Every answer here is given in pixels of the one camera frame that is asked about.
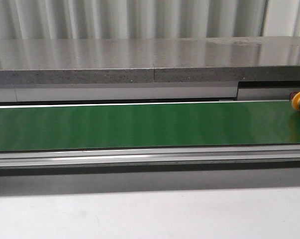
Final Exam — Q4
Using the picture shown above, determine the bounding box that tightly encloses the green belt conveyor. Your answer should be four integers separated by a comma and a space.
0, 101, 300, 167

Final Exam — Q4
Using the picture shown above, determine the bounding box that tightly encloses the grey stone counter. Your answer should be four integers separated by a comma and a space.
0, 37, 300, 86

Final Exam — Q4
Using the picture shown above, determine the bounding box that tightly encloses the white corrugated curtain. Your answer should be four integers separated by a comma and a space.
0, 0, 300, 39

